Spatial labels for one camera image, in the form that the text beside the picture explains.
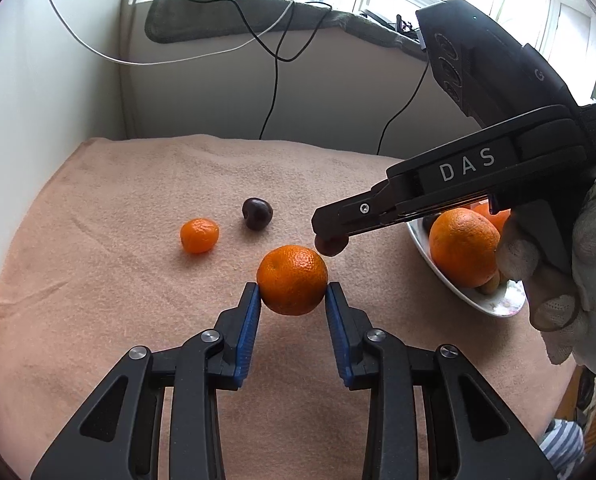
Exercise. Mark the large orange rough skin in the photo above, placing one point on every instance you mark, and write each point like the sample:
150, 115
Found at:
463, 245

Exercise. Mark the brown kiwi front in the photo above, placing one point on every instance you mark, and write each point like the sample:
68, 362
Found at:
492, 284

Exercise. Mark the grey windowsill cloth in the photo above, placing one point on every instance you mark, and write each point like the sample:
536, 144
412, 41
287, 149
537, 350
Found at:
172, 21

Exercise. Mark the pink towel table cover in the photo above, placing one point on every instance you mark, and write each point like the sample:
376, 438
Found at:
97, 267

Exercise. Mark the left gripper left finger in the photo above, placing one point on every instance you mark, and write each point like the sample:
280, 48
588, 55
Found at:
116, 431

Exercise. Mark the small tangerine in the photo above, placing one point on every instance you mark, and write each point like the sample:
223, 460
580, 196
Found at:
199, 236

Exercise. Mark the large smooth orange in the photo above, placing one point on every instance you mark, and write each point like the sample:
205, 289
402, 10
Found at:
498, 219

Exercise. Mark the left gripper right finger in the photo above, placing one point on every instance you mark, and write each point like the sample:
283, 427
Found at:
471, 432

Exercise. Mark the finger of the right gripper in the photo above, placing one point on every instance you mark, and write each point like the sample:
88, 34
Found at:
358, 214

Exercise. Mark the floral white ceramic plate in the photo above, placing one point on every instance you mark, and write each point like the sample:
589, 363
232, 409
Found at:
507, 300

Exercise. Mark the black device on windowsill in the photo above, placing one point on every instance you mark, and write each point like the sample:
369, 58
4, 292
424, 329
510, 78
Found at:
399, 25

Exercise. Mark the gloved right hand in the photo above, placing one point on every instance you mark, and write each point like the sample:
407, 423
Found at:
562, 304

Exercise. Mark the medium tangerine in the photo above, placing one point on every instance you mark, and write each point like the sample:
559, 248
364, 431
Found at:
292, 280

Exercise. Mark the dark plum back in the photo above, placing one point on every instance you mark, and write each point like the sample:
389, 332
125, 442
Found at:
257, 213

